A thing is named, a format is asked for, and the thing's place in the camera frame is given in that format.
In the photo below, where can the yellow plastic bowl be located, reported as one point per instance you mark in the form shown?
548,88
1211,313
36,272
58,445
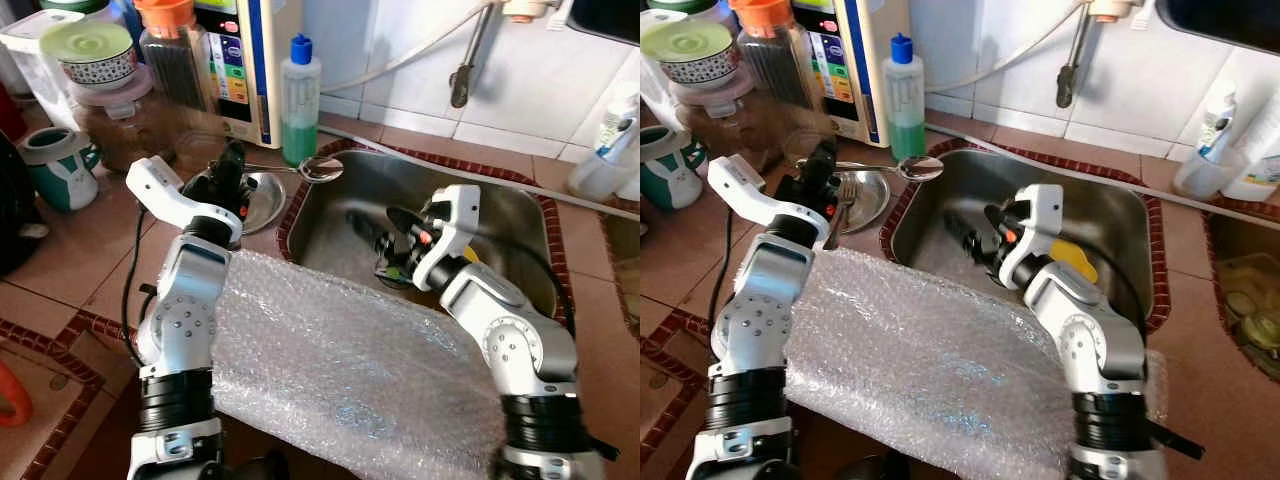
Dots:
1075,260
470,254

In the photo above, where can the metal spoon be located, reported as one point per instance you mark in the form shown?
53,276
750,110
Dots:
922,168
322,169

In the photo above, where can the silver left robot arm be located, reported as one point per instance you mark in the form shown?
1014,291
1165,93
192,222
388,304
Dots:
185,300
760,300

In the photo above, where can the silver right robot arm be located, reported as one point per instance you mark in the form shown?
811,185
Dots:
510,345
1095,345

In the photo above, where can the grey training chopsticks green clip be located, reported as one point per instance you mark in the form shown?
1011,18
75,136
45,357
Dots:
392,275

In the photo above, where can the green dish soap bottle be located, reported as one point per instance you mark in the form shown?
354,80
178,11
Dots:
905,130
300,130

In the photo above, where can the steel sink basin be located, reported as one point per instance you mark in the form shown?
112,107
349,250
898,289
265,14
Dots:
510,215
1110,210
1235,235
625,260

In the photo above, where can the brown filled jar pink lid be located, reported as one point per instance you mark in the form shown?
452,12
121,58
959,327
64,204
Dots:
125,140
720,135

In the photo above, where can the white water ionizer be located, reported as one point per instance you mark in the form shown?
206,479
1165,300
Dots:
865,70
265,70

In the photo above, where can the glass jar orange lid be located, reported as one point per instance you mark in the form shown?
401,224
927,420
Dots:
175,65
770,60

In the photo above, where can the clear bubble wrap sheet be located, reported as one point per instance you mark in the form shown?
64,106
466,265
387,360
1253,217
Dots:
920,380
340,380

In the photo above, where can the green white rabbit mug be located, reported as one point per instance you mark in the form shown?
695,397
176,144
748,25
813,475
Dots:
60,175
670,175

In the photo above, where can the patterned bowl green lid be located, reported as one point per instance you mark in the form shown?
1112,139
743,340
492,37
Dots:
690,50
88,50

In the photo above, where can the clear plastic cup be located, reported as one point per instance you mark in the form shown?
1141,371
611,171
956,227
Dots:
592,178
1197,178

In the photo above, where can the black appliance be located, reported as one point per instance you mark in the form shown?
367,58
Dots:
15,210

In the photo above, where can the clear plastic pitcher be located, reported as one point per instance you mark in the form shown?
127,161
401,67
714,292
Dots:
30,70

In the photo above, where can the white container green band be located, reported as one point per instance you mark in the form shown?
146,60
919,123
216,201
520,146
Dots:
75,6

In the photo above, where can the clear plastic container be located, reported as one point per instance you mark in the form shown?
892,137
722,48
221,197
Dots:
1250,300

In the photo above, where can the black basin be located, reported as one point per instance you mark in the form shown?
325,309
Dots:
1225,22
605,18

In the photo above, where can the large white detergent bottle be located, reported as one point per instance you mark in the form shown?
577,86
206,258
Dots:
1262,150

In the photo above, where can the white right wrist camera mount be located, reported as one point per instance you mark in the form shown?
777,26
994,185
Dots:
1040,225
455,230

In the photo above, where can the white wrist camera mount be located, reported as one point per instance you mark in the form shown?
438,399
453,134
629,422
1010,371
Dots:
745,190
455,230
1040,225
160,185

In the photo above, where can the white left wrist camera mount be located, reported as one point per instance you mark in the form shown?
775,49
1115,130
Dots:
745,190
160,185

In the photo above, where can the white wall tap fitting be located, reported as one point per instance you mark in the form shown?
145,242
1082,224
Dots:
525,10
1115,10

